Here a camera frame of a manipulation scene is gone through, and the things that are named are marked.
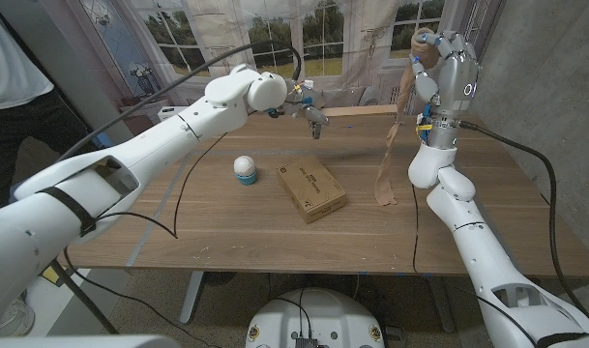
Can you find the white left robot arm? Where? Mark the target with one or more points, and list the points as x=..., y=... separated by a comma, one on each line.
x=154, y=145

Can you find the grey table leg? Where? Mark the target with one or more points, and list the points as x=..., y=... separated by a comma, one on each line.
x=440, y=302
x=191, y=295

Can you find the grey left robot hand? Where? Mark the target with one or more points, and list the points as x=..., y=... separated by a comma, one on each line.
x=306, y=104

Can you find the black stand leg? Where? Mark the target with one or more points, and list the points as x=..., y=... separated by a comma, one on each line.
x=83, y=297

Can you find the printed window backdrop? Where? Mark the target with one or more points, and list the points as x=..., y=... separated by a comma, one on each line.
x=323, y=43

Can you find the beige elastic arm wrap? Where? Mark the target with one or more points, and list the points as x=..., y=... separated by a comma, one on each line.
x=386, y=174

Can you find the white power strip box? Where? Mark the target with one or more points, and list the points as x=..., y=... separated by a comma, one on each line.
x=170, y=113

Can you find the white baseball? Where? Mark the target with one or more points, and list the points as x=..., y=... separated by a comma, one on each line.
x=244, y=165

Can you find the person in white shirt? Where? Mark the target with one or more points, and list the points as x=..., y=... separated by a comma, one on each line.
x=8, y=72

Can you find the blue ball stand cup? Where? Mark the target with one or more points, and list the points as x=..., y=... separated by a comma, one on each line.
x=247, y=180

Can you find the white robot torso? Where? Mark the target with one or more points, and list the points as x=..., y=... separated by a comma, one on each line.
x=313, y=314

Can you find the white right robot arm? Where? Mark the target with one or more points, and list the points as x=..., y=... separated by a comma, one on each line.
x=482, y=261

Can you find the brown cardboard package box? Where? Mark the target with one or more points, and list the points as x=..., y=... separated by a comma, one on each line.
x=311, y=188

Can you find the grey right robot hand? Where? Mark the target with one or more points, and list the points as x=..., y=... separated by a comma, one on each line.
x=456, y=82

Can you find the light wooden slat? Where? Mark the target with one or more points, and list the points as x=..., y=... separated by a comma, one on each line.
x=362, y=110

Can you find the silver metal clip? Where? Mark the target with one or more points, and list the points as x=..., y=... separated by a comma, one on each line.
x=315, y=130

